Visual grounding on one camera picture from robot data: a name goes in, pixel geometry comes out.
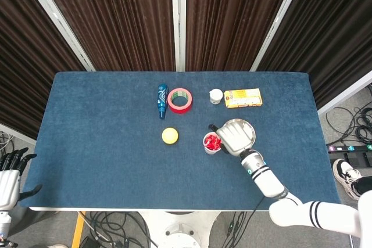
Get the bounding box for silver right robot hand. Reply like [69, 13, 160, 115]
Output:
[208, 121, 256, 156]

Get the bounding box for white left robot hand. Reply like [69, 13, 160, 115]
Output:
[0, 148, 43, 211]

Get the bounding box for white paper cup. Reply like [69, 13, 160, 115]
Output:
[202, 131, 223, 155]

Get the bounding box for round steel plate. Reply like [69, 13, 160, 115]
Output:
[225, 118, 256, 147]

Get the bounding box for yellow biscuit box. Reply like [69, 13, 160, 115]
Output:
[223, 88, 264, 109]

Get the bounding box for small white jar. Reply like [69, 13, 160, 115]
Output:
[209, 88, 224, 105]

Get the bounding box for red tape roll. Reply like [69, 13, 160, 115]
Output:
[167, 87, 193, 114]

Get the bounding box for yellow ball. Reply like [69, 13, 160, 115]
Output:
[161, 127, 180, 145]

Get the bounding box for yellow bar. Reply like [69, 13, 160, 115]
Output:
[71, 211, 87, 248]

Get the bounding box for blue patterned bottle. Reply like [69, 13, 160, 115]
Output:
[157, 84, 170, 120]

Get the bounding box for blue table cloth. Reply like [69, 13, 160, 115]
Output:
[22, 70, 341, 210]

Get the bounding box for white and black sneaker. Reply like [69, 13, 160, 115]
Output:
[332, 159, 364, 202]

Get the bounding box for black foot pedal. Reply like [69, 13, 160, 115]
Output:
[330, 150, 372, 169]

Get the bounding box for brown pleated curtain panel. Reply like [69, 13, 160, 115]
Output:
[0, 0, 87, 141]
[257, 0, 372, 109]
[185, 0, 298, 71]
[34, 0, 177, 71]

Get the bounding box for person's black trouser leg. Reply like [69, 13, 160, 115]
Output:
[350, 175, 372, 199]

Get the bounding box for grey floor cables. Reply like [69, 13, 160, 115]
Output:
[0, 130, 18, 152]

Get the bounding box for white partition frame post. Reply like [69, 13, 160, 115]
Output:
[317, 69, 372, 117]
[250, 0, 309, 71]
[170, 0, 187, 71]
[16, 0, 96, 71]
[0, 123, 37, 146]

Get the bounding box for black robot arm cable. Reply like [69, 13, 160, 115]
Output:
[248, 195, 267, 211]

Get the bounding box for black floor cable tangle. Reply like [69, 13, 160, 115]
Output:
[212, 210, 262, 248]
[80, 210, 159, 248]
[324, 84, 372, 146]

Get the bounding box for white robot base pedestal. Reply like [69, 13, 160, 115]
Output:
[139, 210, 221, 248]

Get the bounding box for white table frame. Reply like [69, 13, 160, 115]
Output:
[28, 206, 341, 213]

